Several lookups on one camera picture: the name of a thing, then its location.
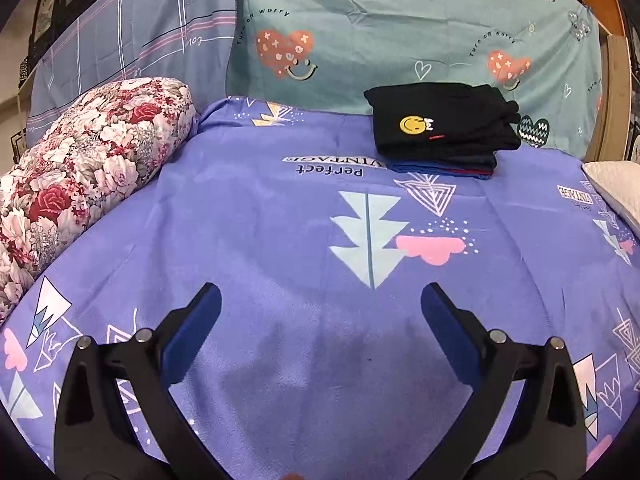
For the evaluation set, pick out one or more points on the folded red garment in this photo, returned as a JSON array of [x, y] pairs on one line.
[[472, 175]]

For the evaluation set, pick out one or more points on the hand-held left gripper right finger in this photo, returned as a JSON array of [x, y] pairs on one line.
[[450, 335]]

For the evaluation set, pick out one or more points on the green heart print sheet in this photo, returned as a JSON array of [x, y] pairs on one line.
[[390, 25]]

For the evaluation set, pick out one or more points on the purple printed bedsheet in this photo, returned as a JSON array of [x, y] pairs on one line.
[[280, 230]]

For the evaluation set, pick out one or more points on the folded blue garment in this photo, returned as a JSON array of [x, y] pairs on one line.
[[435, 170]]

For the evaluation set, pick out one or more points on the black pants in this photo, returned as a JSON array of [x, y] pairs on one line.
[[450, 115]]

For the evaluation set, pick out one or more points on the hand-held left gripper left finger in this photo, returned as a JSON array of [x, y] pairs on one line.
[[192, 340]]

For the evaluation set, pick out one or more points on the white pillow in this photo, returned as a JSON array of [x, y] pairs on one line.
[[617, 190]]

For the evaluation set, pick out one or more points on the floral rolled quilt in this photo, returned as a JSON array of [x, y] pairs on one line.
[[85, 160]]

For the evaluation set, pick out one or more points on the grey plaid sheet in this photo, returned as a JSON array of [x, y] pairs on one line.
[[130, 30]]

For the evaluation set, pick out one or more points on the folded dark navy garment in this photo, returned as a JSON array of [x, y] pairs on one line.
[[450, 161]]

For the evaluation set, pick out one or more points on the wooden bed frame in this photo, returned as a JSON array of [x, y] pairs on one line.
[[612, 60]]

